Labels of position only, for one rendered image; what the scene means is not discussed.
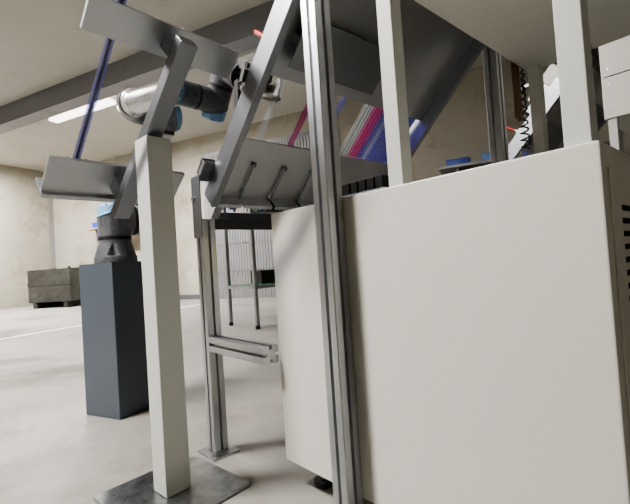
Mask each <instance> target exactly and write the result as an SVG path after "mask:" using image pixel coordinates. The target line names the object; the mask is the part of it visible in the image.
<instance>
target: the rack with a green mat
mask: <svg viewBox="0 0 630 504"><path fill-rule="evenodd" d="M243 213H254V214H273V213H277V212H272V211H266V212H265V213H263V211H253V209H248V211H247V212H243ZM249 233H250V250H251V266H252V282H253V284H251V283H248V284H238V285H231V277H230V260H229V244H228V230H223V235H224V252H225V268H226V285H227V301H228V318H229V326H233V325H234V324H233V309H232V293H231V289H253V298H254V314H255V329H256V330H257V329H260V314H259V299H258V289H262V288H271V287H275V283H265V284H258V283H257V267H256V251H255V235H254V230H249Z"/></svg>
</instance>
